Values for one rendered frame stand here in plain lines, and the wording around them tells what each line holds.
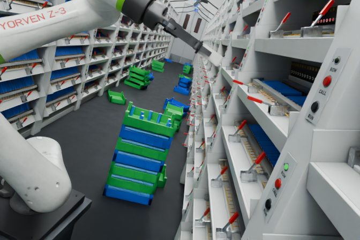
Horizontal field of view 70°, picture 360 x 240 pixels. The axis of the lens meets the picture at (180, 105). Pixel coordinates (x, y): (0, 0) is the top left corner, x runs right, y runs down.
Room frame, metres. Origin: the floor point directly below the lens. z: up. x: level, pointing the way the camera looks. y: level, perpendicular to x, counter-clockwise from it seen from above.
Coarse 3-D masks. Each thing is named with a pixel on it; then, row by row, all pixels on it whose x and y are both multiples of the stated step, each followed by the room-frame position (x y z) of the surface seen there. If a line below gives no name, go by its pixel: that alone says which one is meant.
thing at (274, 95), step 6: (258, 84) 0.95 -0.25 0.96; (264, 84) 0.92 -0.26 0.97; (264, 90) 0.86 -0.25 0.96; (270, 90) 0.81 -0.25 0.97; (270, 96) 0.78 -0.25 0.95; (276, 96) 0.73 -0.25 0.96; (282, 96) 0.71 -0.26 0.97; (282, 102) 0.68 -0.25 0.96; (288, 102) 0.65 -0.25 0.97; (294, 108) 0.59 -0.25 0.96; (300, 108) 0.59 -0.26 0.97
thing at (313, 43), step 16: (288, 16) 0.88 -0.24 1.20; (320, 16) 0.62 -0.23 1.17; (336, 16) 0.46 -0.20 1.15; (256, 32) 1.07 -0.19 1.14; (272, 32) 0.88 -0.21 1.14; (288, 32) 0.89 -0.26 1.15; (304, 32) 0.61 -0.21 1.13; (320, 32) 0.61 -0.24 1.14; (336, 32) 0.46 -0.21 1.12; (256, 48) 1.04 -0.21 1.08; (272, 48) 0.82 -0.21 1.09; (288, 48) 0.68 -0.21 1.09; (304, 48) 0.58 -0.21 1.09; (320, 48) 0.51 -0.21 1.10
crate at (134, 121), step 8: (128, 112) 1.35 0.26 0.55; (136, 112) 1.56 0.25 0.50; (144, 112) 1.56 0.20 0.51; (128, 120) 1.36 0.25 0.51; (136, 120) 1.36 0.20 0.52; (144, 120) 1.51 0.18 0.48; (152, 120) 1.56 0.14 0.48; (160, 120) 1.58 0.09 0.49; (144, 128) 1.37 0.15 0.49; (152, 128) 1.38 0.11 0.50; (160, 128) 1.39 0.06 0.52; (168, 128) 1.39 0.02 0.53; (168, 136) 1.40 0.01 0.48
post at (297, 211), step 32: (352, 0) 0.46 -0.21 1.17; (352, 32) 0.42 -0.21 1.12; (352, 64) 0.38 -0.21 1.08; (352, 96) 0.37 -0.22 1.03; (320, 128) 0.38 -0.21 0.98; (352, 128) 0.37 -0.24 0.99; (288, 192) 0.38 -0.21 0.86; (256, 224) 0.43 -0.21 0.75; (288, 224) 0.37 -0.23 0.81; (320, 224) 0.37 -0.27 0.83
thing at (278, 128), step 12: (240, 72) 1.07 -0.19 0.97; (252, 72) 1.07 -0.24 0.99; (264, 72) 1.07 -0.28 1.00; (276, 72) 1.07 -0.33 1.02; (312, 84) 0.83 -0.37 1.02; (240, 96) 0.99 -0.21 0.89; (264, 96) 0.83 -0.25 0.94; (252, 108) 0.77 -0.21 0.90; (264, 108) 0.68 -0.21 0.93; (264, 120) 0.63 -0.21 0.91; (276, 120) 0.57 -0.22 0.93; (288, 120) 0.57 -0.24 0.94; (276, 132) 0.53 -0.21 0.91; (288, 132) 0.46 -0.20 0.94; (276, 144) 0.52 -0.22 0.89
